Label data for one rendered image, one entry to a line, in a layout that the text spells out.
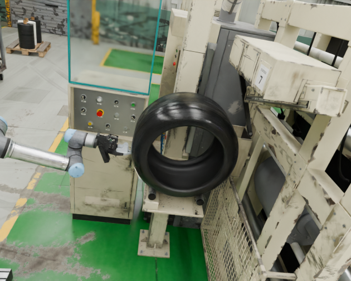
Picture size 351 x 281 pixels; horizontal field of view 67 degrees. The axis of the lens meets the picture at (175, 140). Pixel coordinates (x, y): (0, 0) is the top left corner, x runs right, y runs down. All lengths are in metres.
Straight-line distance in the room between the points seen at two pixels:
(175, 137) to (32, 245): 1.46
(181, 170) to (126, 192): 0.73
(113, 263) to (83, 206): 0.55
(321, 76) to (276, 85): 0.16
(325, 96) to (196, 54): 0.79
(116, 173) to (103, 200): 0.31
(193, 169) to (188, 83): 0.54
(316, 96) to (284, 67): 0.14
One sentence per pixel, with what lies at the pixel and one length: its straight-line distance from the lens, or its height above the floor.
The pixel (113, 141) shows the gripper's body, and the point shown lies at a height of 1.19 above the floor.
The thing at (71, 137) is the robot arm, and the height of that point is 1.17.
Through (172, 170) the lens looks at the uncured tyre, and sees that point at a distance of 1.72.
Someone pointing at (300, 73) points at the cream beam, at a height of 1.75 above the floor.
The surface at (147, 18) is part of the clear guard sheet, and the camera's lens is 1.79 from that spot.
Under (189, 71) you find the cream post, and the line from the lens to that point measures 1.57.
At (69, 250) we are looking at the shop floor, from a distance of 2.44.
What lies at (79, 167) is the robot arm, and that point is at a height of 1.09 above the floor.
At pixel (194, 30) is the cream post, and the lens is 1.54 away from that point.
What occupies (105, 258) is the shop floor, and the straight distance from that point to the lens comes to 2.37.
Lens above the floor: 1.91
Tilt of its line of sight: 28 degrees down
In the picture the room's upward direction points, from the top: 11 degrees clockwise
